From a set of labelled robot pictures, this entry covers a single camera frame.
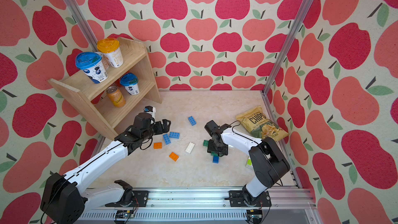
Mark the yellow chips bag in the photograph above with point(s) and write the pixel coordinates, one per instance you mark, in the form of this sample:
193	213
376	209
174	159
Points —
259	126

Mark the left aluminium frame post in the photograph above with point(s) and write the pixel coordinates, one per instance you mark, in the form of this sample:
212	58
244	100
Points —
82	23

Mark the small blue lid cup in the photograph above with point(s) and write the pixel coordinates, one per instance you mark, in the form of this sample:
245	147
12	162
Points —
130	82

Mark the dark blue lego brick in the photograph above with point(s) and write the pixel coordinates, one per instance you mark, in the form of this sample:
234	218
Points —
215	160

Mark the aluminium frame post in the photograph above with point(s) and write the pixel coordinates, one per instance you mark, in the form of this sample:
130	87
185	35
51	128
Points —
82	23
297	24

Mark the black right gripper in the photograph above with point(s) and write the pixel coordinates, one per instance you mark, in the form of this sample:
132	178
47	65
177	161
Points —
223	152

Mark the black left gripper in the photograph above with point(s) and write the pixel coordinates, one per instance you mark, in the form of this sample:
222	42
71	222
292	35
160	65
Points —
161	129

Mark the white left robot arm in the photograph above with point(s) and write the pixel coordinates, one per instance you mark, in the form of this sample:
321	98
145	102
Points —
66	197

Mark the light blue lego brick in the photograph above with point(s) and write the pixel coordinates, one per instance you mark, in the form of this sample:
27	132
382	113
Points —
192	121
166	139
174	135

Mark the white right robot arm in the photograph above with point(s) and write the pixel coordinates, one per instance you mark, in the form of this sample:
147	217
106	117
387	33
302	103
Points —
268	162

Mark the right aluminium frame post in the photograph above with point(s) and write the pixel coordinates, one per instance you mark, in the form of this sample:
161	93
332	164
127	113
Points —
297	24

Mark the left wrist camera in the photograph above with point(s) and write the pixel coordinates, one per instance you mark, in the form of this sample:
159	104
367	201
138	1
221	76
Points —
150	110

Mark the orange lid yogurt cup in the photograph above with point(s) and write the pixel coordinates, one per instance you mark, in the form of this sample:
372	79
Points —
110	48

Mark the white lego brick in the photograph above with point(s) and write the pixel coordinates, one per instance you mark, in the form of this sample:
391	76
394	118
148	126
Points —
190	147

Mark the orange drink can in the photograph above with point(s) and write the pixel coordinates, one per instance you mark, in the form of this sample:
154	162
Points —
116	96

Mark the blue lid yogurt cup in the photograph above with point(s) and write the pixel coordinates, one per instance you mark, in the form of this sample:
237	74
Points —
92	66

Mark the small orange lego brick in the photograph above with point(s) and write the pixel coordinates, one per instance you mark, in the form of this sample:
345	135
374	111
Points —
158	145

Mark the green white juice carton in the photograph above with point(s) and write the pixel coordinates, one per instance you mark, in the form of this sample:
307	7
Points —
249	163

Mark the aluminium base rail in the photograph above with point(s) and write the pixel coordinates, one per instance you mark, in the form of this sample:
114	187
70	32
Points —
217	205

